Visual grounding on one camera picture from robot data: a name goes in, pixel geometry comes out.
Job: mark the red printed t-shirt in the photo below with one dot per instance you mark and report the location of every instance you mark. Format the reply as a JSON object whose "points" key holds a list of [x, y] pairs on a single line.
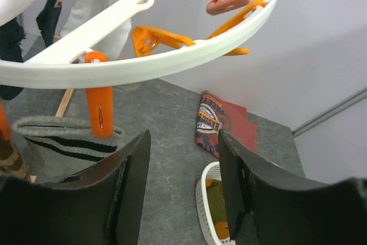
{"points": [[215, 114]]}

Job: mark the orange clip on grey sock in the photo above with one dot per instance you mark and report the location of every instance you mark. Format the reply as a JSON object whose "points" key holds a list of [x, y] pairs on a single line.
{"points": [[145, 39]]}

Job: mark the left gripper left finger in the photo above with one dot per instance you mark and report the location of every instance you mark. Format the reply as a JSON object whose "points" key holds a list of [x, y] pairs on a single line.
{"points": [[101, 204]]}

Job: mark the wooden drying rack frame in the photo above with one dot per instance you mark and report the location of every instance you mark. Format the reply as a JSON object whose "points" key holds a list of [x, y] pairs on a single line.
{"points": [[59, 113]]}

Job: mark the white perforated plastic basket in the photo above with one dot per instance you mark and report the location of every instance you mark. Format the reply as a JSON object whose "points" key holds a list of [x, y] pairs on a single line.
{"points": [[211, 171]]}

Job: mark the brown striped sock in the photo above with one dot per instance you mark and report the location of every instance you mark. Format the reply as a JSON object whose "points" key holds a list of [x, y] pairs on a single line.
{"points": [[12, 161]]}

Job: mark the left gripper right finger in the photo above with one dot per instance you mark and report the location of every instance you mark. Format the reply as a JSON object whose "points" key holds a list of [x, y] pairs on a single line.
{"points": [[265, 204]]}

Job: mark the dark navy sock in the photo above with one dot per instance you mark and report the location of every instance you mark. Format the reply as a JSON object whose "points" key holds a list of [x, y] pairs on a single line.
{"points": [[12, 33]]}

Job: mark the white round sock hanger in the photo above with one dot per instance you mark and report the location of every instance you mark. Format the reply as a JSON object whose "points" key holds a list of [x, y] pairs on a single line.
{"points": [[56, 67]]}

